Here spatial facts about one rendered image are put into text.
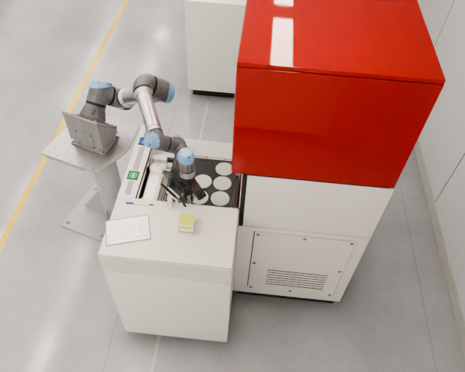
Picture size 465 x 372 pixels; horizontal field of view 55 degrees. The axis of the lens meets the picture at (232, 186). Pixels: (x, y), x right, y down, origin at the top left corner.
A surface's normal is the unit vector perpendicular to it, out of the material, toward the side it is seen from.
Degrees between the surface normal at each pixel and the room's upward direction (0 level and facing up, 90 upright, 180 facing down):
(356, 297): 0
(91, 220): 0
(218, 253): 0
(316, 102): 90
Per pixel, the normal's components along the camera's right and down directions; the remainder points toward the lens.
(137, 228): 0.04, -0.65
